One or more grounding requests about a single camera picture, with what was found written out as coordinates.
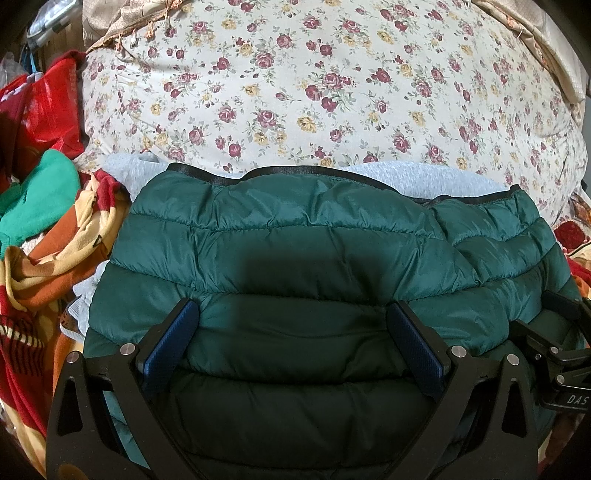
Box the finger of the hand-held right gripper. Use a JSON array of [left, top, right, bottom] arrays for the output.
[[544, 290, 591, 354], [509, 318, 573, 370]]

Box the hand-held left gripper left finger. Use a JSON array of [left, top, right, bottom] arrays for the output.
[[45, 298, 204, 480]]

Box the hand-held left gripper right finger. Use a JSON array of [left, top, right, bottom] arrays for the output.
[[385, 301, 540, 480]]

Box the dark green puffer jacket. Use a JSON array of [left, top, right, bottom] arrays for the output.
[[83, 161, 585, 480]]

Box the light grey knit sweater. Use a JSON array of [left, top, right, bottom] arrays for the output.
[[60, 152, 509, 344]]

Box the bright green cloth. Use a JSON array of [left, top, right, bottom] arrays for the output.
[[0, 150, 81, 247]]

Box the red plastic bag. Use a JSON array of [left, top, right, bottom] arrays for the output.
[[0, 50, 88, 177]]

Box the floral bed sheet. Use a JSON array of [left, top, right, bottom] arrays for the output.
[[76, 0, 589, 227]]

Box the blue plastic item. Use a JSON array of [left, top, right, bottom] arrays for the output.
[[25, 48, 47, 77]]

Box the clear plastic bag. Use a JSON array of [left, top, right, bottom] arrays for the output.
[[25, 0, 81, 49]]

